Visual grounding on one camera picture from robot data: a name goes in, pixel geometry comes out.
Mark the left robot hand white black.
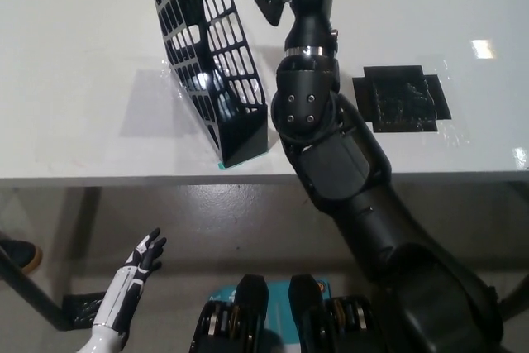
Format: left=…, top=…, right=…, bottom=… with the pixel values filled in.
left=91, top=227, right=169, bottom=340

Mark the black mesh file shelf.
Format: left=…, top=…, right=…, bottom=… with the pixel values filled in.
left=144, top=0, right=269, bottom=166

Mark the black metal table leg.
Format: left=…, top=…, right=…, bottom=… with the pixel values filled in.
left=492, top=269, right=529, bottom=323
left=0, top=244, right=107, bottom=332

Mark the black shoe tan sole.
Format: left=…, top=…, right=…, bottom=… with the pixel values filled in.
left=0, top=236, right=44, bottom=275

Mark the teal tape piece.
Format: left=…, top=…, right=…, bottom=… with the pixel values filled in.
left=216, top=155, right=266, bottom=171

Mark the black tape patch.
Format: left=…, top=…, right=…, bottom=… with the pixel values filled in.
left=351, top=64, right=453, bottom=135

